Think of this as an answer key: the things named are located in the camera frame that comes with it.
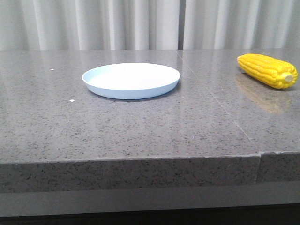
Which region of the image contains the white pleated curtain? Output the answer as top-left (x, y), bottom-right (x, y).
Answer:
top-left (0, 0), bottom-right (300, 50)

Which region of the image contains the yellow corn cob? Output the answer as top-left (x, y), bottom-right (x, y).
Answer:
top-left (237, 53), bottom-right (299, 89)

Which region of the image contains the light blue round plate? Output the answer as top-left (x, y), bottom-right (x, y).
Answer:
top-left (82, 63), bottom-right (180, 100)

